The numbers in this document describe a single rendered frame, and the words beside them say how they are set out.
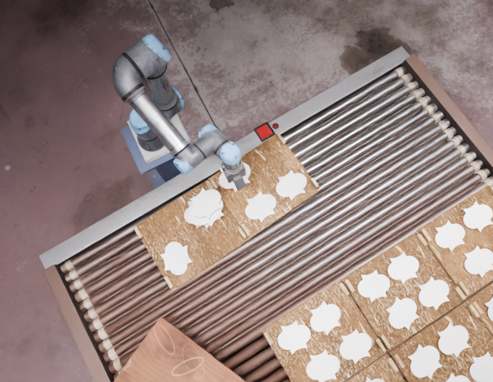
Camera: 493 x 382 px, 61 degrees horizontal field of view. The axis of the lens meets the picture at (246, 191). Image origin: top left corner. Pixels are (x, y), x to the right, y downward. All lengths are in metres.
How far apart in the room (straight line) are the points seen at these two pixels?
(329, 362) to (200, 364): 0.54
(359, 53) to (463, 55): 0.79
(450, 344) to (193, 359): 1.08
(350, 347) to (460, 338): 0.47
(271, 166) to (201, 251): 0.52
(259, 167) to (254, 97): 1.27
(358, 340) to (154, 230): 1.02
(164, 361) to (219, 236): 0.57
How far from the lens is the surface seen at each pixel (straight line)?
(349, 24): 3.60
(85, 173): 3.21
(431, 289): 2.03
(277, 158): 2.01
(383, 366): 1.98
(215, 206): 1.88
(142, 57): 1.59
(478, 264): 2.13
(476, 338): 2.11
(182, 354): 1.83
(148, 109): 1.58
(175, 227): 1.96
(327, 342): 1.92
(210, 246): 1.92
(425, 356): 2.02
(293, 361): 1.91
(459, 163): 2.23
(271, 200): 1.94
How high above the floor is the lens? 2.83
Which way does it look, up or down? 75 degrees down
